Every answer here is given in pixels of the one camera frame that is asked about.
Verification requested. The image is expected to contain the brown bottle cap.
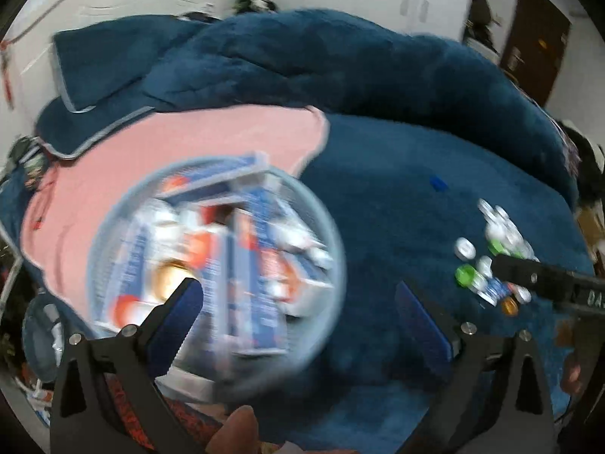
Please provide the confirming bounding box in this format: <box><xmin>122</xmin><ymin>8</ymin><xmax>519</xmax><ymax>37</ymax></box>
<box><xmin>500</xmin><ymin>296</ymin><xmax>519</xmax><ymax>317</ymax></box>

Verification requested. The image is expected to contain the blue medicine sachet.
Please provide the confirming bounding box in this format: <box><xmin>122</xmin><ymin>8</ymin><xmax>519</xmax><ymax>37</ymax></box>
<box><xmin>478</xmin><ymin>278</ymin><xmax>511</xmax><ymax>306</ymax></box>

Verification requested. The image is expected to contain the white bottle cap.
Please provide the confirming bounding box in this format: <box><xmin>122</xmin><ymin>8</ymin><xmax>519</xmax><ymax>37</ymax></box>
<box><xmin>454</xmin><ymin>238</ymin><xmax>476</xmax><ymax>261</ymax></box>

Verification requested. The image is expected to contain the light blue mesh basket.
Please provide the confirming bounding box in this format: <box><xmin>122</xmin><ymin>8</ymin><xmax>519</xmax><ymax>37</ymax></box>
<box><xmin>87</xmin><ymin>152</ymin><xmax>346</xmax><ymax>402</ymax></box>

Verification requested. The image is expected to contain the left hand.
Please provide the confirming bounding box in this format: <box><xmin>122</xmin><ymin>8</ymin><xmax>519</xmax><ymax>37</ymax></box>
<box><xmin>206</xmin><ymin>406</ymin><xmax>259</xmax><ymax>454</ymax></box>

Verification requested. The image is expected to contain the green bottle cap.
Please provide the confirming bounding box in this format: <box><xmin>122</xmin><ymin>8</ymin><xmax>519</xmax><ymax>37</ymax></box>
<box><xmin>454</xmin><ymin>264</ymin><xmax>478</xmax><ymax>288</ymax></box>

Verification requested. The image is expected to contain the blue bottle cap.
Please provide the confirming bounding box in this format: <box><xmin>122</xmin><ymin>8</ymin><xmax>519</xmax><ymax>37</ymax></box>
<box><xmin>430</xmin><ymin>176</ymin><xmax>449</xmax><ymax>192</ymax></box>

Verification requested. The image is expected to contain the blue white medicine box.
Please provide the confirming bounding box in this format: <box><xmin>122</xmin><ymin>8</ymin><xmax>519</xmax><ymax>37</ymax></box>
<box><xmin>229</xmin><ymin>188</ymin><xmax>288</xmax><ymax>358</ymax></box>

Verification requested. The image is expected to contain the pink towel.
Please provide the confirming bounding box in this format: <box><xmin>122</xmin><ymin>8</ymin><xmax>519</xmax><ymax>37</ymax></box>
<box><xmin>20</xmin><ymin>104</ymin><xmax>329</xmax><ymax>316</ymax></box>

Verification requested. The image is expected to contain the dark brown door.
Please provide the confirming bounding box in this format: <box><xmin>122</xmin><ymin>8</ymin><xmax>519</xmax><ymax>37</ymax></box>
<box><xmin>500</xmin><ymin>0</ymin><xmax>571</xmax><ymax>107</ymax></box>

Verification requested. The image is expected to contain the dark blue pillow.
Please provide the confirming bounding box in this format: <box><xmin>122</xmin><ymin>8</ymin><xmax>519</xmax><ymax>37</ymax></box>
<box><xmin>52</xmin><ymin>14</ymin><xmax>207</xmax><ymax>114</ymax></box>

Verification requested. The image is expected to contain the white bed headboard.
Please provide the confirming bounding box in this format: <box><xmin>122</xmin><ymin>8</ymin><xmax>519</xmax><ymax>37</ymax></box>
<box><xmin>1</xmin><ymin>0</ymin><xmax>219</xmax><ymax>157</ymax></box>

